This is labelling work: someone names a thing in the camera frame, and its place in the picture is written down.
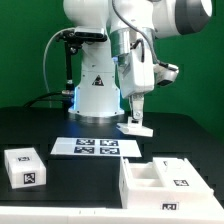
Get white door panel with knob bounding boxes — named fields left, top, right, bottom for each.
left=153, top=157, right=214, bottom=197

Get grey camera cable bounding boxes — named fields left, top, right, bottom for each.
left=42, top=27, right=75, bottom=109

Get black base cables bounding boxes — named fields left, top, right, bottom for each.
left=23, top=90, right=75, bottom=109

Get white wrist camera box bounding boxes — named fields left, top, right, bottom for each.
left=154, top=63, right=179, bottom=86

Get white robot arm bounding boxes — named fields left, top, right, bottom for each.
left=63, top=0, right=212, bottom=122

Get white cabinet body box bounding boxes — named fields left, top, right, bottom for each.
left=119, top=158, right=214, bottom=208

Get black camera on stand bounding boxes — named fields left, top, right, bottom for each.
left=56, top=26, right=107, bottom=109

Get white cabinet top block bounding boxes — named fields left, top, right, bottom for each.
left=4, top=148, right=46, bottom=189

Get white marker sheet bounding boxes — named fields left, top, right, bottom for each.
left=51, top=137, right=141, bottom=157

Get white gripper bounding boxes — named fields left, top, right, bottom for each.
left=118, top=49, right=154, bottom=120

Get white L-shaped fence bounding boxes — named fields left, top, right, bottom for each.
left=0, top=199, right=224, bottom=224

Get small white panel piece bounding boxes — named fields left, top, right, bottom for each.
left=117, top=117, right=153, bottom=137

